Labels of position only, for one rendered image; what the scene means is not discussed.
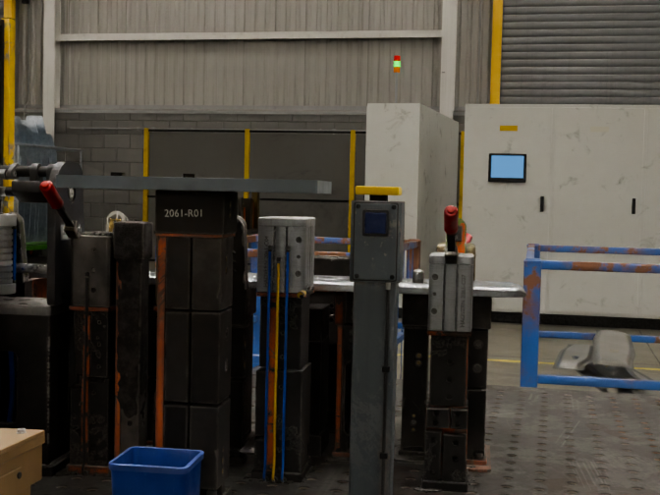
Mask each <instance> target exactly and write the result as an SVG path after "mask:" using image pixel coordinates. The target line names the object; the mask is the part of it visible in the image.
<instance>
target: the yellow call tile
mask: <svg viewBox="0 0 660 495"><path fill-rule="evenodd" d="M356 194H369V200H376V201H388V195H402V188H400V187H372V186H356Z"/></svg>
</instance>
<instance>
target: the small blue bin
mask: <svg viewBox="0 0 660 495"><path fill-rule="evenodd" d="M203 457H204V452H203V451H201V450H189V449H172V448H155V447H140V446H134V447H130V448H128V449H127V450H126V451H124V452H123V453H122V454H120V455H119V456H117V457H116V458H115V459H113V460H112V461H110V462H109V469H111V480H112V495H199V487H200V471H201V460H203Z"/></svg>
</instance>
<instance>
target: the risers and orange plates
mask: <svg viewBox="0 0 660 495"><path fill-rule="evenodd" d="M308 362H311V383H310V427H309V455H310V456H312V457H321V455H322V454H323V452H324V450H325V449H326V447H327V445H328V444H329V423H327V412H328V369H329V303H310V304H309V345H308Z"/></svg>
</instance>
